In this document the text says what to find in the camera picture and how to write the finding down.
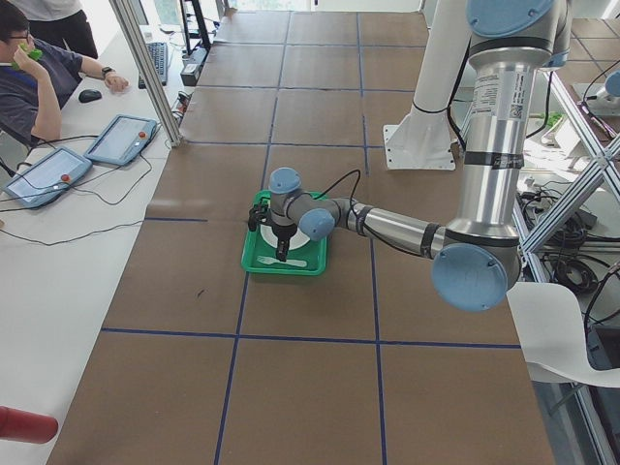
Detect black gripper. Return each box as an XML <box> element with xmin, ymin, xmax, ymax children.
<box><xmin>271</xmin><ymin>224</ymin><xmax>295</xmax><ymax>262</ymax></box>

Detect pale green plastic fork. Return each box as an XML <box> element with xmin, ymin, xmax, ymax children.
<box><xmin>257</xmin><ymin>256</ymin><xmax>308</xmax><ymax>268</ymax></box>

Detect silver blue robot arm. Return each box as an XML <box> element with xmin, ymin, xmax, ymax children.
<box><xmin>264</xmin><ymin>1</ymin><xmax>572</xmax><ymax>311</ymax></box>

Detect white round plate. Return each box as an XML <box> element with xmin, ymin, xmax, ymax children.
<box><xmin>261</xmin><ymin>225</ymin><xmax>310</xmax><ymax>251</ymax></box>

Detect green plastic tray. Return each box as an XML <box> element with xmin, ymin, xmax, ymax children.
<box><xmin>240</xmin><ymin>189</ymin><xmax>332</xmax><ymax>278</ymax></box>

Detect brown paper table cover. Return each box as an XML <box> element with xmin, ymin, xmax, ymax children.
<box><xmin>49</xmin><ymin>12</ymin><xmax>554</xmax><ymax>464</ymax></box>

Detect far blue teach pendant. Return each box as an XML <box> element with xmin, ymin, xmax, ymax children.
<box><xmin>83</xmin><ymin>114</ymin><xmax>157</xmax><ymax>166</ymax></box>

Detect blue teach pendant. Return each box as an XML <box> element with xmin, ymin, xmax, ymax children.
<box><xmin>3</xmin><ymin>147</ymin><xmax>92</xmax><ymax>208</ymax></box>
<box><xmin>83</xmin><ymin>114</ymin><xmax>157</xmax><ymax>166</ymax></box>

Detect black keyboard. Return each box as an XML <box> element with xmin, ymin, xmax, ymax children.
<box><xmin>146</xmin><ymin>42</ymin><xmax>169</xmax><ymax>86</ymax></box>

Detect black computer mouse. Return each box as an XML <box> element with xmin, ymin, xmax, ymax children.
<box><xmin>78</xmin><ymin>89</ymin><xmax>103</xmax><ymax>104</ymax></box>

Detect near blue teach pendant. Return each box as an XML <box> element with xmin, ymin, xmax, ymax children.
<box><xmin>3</xmin><ymin>147</ymin><xmax>92</xmax><ymax>208</ymax></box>

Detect seated person dark hair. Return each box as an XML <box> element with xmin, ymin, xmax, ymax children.
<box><xmin>1</xmin><ymin>1</ymin><xmax>129</xmax><ymax>146</ymax></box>

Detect standing person black trousers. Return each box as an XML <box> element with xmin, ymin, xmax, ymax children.
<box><xmin>15</xmin><ymin>0</ymin><xmax>99</xmax><ymax>58</ymax></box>

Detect red cylinder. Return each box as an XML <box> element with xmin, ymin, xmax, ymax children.
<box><xmin>1</xmin><ymin>406</ymin><xmax>58</xmax><ymax>444</ymax></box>

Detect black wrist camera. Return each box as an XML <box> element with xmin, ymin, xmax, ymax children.
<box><xmin>247</xmin><ymin>203</ymin><xmax>271</xmax><ymax>233</ymax></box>

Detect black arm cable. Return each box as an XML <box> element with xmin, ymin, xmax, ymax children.
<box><xmin>320</xmin><ymin>168</ymin><xmax>362</xmax><ymax>204</ymax></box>

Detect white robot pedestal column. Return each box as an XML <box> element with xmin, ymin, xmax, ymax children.
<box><xmin>384</xmin><ymin>0</ymin><xmax>471</xmax><ymax>171</ymax></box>

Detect aluminium frame post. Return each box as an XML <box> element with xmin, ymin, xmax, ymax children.
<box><xmin>108</xmin><ymin>0</ymin><xmax>182</xmax><ymax>147</ymax></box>

